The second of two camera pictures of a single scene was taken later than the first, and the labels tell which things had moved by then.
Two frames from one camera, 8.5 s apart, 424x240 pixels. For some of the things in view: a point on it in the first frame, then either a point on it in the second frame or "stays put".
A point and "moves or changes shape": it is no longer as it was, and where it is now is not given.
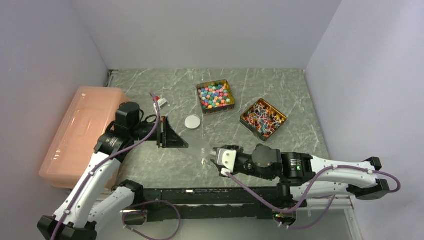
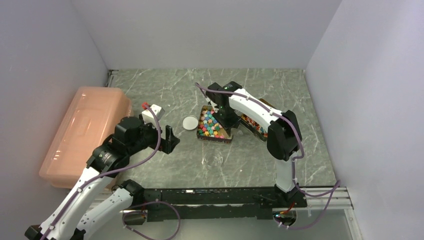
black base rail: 182,204 stays put
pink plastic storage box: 92,110 stays put
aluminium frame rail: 340,202 stays put
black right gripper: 238,149 → 227,126
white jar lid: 192,122 stays put
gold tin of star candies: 216,97 moves or changes shape
